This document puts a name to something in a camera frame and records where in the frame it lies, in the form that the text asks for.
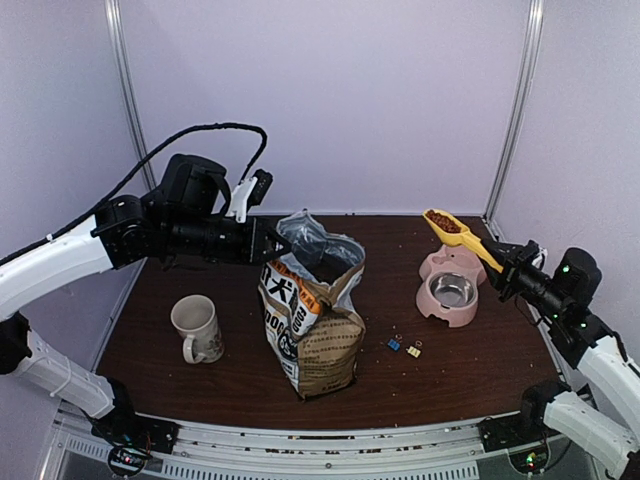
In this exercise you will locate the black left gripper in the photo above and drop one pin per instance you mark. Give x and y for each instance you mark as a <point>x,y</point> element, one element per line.
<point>251,252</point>

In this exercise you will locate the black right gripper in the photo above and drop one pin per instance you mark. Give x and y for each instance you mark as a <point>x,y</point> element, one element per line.
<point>516,256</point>

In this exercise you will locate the yellow plastic scoop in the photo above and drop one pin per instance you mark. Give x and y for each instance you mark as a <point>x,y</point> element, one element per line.
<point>465,238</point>

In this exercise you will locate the dog food bag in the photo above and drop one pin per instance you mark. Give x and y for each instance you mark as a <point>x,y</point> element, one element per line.
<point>310,321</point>

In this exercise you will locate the yellow binder clip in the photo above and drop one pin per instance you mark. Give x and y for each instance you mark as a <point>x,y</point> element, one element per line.
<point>415,349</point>

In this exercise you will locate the blue binder clip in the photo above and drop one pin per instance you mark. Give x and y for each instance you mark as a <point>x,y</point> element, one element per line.
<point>395,342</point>

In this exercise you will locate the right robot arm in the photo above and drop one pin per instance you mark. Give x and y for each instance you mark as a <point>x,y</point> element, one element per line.
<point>586,343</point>

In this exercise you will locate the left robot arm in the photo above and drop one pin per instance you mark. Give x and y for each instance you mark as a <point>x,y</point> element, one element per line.
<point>193,211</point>

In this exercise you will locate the pink double pet bowl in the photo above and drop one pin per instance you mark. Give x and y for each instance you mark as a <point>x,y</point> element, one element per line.
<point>459,260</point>

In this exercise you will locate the steel bowl insert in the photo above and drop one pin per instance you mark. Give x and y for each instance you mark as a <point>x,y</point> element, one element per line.
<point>452,290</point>

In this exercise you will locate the brown kibble in scoop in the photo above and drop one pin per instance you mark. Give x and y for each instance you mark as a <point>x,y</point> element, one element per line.
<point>443,222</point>

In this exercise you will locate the cream ceramic mug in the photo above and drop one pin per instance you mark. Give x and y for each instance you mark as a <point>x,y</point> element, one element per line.
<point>195,319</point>

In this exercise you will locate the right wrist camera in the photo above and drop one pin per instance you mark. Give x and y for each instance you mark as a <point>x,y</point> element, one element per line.
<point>539,257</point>

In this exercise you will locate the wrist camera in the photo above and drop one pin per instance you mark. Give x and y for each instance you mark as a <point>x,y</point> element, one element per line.
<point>247,194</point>
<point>539,257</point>

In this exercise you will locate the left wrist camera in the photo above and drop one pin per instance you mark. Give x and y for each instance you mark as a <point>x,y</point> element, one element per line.
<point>247,194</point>

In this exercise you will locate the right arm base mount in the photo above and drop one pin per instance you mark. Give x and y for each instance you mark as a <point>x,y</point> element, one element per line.
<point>525,435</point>

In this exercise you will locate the aluminium front rail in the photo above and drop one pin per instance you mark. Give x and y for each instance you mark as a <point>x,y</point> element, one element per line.
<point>452,450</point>

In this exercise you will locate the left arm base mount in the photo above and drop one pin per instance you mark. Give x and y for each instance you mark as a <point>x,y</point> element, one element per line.
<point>134,442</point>

